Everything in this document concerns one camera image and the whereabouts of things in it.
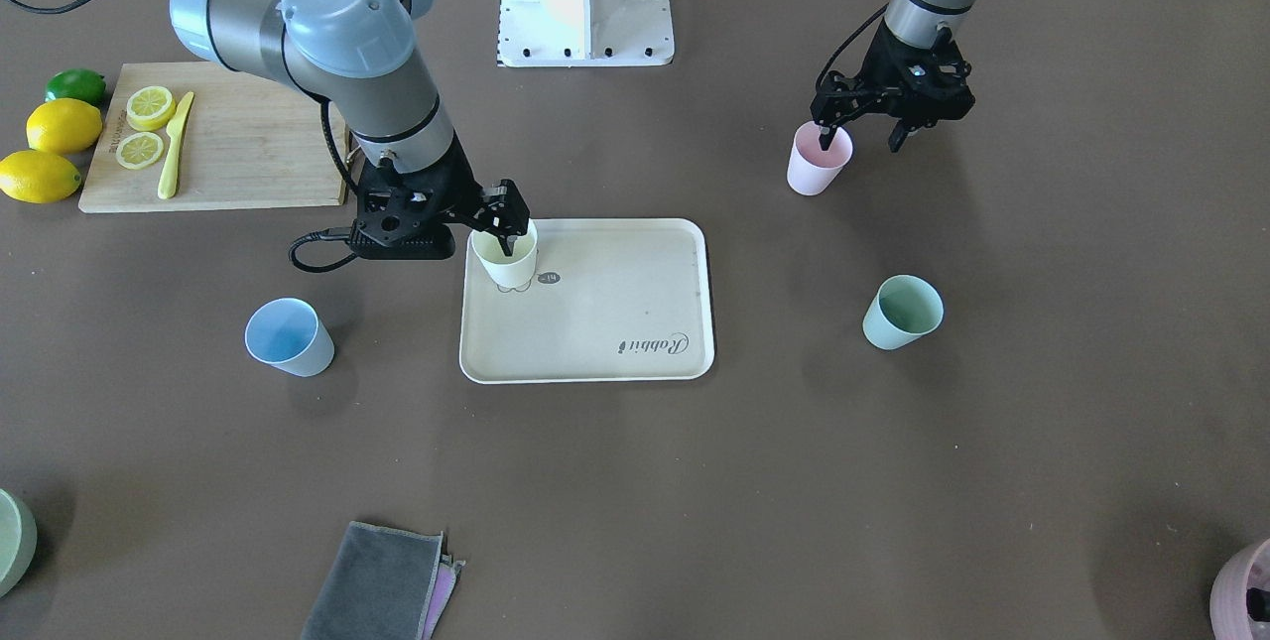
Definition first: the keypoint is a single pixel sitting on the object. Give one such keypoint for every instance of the pink folded cloth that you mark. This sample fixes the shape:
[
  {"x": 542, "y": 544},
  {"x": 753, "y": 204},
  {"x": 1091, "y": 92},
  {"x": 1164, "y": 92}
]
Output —
[{"x": 445, "y": 583}]

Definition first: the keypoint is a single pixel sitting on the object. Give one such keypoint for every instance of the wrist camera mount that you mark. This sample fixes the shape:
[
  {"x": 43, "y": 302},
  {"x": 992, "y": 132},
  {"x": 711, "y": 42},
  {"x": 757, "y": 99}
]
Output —
[
  {"x": 947, "y": 83},
  {"x": 390, "y": 224}
]

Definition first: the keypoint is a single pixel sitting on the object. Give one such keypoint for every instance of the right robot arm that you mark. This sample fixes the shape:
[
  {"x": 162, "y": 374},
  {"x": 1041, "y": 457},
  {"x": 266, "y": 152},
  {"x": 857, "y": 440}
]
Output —
[{"x": 362, "y": 57}]

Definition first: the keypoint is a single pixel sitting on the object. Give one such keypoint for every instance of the yellow plastic knife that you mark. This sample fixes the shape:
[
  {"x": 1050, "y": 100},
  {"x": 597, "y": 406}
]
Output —
[{"x": 169, "y": 177}]

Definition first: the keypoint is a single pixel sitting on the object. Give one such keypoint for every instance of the pale yellow cup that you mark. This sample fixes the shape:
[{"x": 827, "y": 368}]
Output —
[{"x": 506, "y": 263}]

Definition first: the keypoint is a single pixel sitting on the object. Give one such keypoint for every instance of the pink bowl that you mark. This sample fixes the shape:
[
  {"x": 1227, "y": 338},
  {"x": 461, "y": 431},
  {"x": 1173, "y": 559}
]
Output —
[{"x": 1238, "y": 597}]

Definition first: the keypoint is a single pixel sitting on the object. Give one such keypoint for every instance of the grey folded cloth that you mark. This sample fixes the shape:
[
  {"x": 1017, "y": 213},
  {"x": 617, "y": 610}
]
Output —
[{"x": 380, "y": 585}]

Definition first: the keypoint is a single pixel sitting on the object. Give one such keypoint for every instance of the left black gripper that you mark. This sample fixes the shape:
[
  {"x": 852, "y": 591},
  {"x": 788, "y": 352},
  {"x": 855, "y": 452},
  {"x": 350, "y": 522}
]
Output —
[{"x": 879, "y": 76}]

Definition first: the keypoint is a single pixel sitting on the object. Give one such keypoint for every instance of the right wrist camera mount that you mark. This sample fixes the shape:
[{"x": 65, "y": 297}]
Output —
[{"x": 390, "y": 224}]

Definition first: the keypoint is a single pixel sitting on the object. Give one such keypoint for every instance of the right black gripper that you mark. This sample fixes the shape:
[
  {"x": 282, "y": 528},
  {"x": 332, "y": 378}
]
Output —
[{"x": 459, "y": 186}]

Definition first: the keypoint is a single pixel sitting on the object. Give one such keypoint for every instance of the whole lemon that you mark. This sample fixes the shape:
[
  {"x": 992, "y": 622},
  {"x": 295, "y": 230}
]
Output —
[
  {"x": 39, "y": 177},
  {"x": 63, "y": 126}
]

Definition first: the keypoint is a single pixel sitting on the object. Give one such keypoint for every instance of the green lime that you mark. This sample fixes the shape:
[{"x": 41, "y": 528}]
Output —
[{"x": 77, "y": 83}]

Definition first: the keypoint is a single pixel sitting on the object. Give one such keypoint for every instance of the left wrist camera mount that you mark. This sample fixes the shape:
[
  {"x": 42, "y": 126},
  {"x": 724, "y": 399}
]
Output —
[{"x": 947, "y": 83}]

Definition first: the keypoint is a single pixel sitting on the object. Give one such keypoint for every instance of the upper lemon slice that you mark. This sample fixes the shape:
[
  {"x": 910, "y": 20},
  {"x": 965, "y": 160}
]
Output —
[{"x": 150, "y": 108}]

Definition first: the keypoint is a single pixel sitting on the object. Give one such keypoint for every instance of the lemon slice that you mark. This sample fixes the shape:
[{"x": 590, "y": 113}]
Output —
[
  {"x": 140, "y": 150},
  {"x": 150, "y": 108}
]

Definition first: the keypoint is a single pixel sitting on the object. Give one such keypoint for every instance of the blue cup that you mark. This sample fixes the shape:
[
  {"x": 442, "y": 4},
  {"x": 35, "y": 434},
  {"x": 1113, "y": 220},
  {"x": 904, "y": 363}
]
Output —
[{"x": 288, "y": 334}]

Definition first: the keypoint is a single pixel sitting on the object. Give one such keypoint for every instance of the lower lemon slice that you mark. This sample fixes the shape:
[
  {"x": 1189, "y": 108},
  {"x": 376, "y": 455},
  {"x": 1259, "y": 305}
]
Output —
[{"x": 140, "y": 150}]

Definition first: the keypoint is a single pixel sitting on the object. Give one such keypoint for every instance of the pink cup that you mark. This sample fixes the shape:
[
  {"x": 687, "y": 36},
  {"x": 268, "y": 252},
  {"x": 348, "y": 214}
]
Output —
[{"x": 811, "y": 168}]

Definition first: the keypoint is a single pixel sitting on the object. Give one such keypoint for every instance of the beige rabbit tray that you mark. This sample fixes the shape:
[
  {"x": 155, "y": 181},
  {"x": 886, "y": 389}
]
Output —
[{"x": 608, "y": 300}]

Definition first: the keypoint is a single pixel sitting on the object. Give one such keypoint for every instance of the wooden cutting board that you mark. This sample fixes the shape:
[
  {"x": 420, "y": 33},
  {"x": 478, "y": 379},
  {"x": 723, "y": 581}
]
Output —
[{"x": 249, "y": 143}]

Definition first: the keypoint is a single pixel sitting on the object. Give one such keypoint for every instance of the lower whole lemon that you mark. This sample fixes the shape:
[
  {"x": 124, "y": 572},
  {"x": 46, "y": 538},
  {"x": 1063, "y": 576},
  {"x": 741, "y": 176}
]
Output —
[{"x": 39, "y": 177}]

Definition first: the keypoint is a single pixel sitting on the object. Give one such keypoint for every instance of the green bowl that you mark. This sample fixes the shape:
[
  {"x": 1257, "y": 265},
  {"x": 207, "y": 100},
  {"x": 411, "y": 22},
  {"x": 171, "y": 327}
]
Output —
[{"x": 19, "y": 537}]

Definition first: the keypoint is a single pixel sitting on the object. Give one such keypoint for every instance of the upper whole lemon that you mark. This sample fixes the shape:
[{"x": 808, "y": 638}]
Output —
[{"x": 63, "y": 126}]

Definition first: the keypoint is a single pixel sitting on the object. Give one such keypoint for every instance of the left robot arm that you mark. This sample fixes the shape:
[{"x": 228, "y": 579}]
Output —
[{"x": 912, "y": 72}]

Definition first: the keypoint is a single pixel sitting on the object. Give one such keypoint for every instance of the green cup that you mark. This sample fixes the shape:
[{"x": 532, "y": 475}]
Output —
[{"x": 904, "y": 308}]

